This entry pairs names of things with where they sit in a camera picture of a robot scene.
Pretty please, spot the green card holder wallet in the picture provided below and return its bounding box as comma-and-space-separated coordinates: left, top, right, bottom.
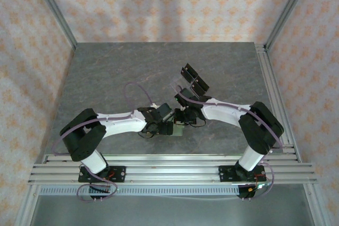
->
171, 124, 185, 137

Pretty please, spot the clear acrylic card stand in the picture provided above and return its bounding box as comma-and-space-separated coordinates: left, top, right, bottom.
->
171, 62, 210, 97

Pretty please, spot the black credit card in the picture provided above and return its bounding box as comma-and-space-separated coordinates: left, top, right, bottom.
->
192, 82, 207, 96
196, 77, 210, 91
185, 63, 199, 77
181, 67, 195, 83

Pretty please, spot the wide aluminium mounting beam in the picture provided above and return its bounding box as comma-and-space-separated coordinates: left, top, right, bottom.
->
28, 162, 318, 186

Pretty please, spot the black electronics box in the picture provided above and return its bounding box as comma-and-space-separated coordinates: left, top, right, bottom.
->
88, 185, 112, 201
237, 183, 265, 201

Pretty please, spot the aluminium table edge rail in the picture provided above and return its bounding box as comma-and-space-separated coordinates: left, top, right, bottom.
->
43, 153, 302, 164

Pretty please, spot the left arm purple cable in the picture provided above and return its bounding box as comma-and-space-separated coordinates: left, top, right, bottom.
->
52, 82, 156, 203

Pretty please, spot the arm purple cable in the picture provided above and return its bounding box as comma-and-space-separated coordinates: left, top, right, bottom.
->
52, 82, 156, 203
175, 84, 283, 201

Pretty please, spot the grey slotted cable duct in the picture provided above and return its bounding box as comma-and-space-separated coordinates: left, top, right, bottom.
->
39, 185, 240, 197

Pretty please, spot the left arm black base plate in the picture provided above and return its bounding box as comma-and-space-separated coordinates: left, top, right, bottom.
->
78, 166, 126, 184

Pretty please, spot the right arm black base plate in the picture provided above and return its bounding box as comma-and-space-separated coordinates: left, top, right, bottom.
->
218, 165, 266, 183

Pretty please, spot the aluminium side rail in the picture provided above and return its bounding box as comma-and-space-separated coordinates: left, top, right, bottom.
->
254, 42, 302, 163

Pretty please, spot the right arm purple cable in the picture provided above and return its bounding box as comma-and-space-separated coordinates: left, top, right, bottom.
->
175, 84, 283, 201

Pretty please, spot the aluminium frame post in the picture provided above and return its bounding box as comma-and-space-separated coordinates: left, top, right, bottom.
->
264, 0, 315, 51
28, 0, 78, 51

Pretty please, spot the aluminium frame leg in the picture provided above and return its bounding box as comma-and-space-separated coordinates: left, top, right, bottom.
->
301, 183, 332, 226
14, 185, 40, 226

